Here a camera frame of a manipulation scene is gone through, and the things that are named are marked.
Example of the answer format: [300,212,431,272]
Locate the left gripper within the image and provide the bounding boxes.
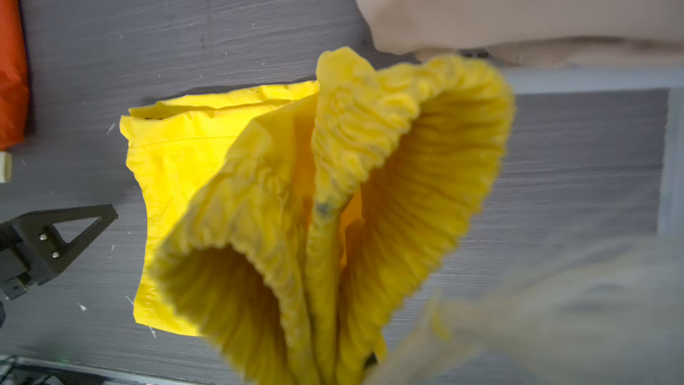
[1,204,118,301]

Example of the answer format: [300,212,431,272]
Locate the orange shorts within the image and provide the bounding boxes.
[1,0,30,184]

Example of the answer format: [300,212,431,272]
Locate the yellow shorts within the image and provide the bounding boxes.
[118,46,684,385]

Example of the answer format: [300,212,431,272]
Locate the beige shorts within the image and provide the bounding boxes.
[356,0,683,68]

